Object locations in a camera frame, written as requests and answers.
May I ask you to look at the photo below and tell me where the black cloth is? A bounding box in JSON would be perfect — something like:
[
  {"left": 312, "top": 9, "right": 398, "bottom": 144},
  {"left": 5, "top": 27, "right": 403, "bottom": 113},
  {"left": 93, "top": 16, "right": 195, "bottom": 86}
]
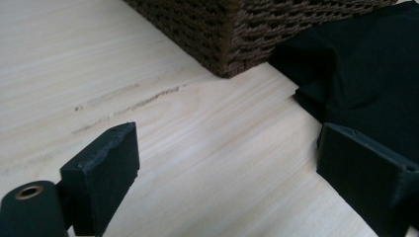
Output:
[{"left": 268, "top": 0, "right": 419, "bottom": 164}]

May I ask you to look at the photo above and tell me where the brown wicker basket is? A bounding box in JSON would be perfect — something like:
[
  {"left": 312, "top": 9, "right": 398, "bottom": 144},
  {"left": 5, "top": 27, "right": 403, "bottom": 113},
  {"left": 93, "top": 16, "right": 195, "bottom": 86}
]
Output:
[{"left": 123, "top": 0, "right": 399, "bottom": 79}]

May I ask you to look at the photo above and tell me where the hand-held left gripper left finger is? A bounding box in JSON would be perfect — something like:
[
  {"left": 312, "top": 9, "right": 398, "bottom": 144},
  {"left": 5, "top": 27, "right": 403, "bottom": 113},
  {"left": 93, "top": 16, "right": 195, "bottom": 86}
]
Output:
[{"left": 59, "top": 121, "right": 140, "bottom": 237}]

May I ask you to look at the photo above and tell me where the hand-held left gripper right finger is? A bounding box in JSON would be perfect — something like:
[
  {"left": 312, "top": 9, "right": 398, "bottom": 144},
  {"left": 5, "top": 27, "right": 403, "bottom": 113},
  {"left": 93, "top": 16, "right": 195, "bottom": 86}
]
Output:
[{"left": 316, "top": 122, "right": 419, "bottom": 237}]

